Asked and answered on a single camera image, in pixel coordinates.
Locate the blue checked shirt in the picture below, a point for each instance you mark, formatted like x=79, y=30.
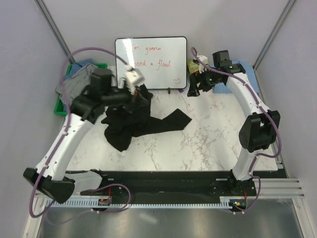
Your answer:
x=75, y=67

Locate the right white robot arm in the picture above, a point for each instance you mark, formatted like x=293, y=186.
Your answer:
x=260, y=128

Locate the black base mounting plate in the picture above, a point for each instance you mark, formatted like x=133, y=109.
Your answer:
x=171, y=187

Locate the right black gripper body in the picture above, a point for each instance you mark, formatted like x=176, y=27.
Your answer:
x=208, y=80

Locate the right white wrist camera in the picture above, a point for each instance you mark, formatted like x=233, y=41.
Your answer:
x=202, y=61

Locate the light blue cable duct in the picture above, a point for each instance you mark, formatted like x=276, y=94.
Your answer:
x=104, y=202

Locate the black long sleeve shirt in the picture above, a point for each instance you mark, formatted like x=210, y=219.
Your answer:
x=124, y=124

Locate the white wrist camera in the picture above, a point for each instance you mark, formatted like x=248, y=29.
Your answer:
x=134, y=77
x=202, y=61

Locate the white whiteboard with red writing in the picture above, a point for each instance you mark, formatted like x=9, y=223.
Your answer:
x=161, y=60

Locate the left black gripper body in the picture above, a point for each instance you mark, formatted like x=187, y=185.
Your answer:
x=127, y=95

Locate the green plastic bin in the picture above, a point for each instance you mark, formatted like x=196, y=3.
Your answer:
x=60, y=107

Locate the grey crumpled shirt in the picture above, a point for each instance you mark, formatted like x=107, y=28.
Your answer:
x=75, y=85

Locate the green treehouse book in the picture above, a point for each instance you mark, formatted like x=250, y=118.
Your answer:
x=193, y=66

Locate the folded light blue shirt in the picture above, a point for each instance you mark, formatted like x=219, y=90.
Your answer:
x=223, y=89

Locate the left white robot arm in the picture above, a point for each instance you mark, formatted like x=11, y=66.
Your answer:
x=49, y=176

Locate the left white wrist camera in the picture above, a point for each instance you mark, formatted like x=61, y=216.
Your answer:
x=134, y=77

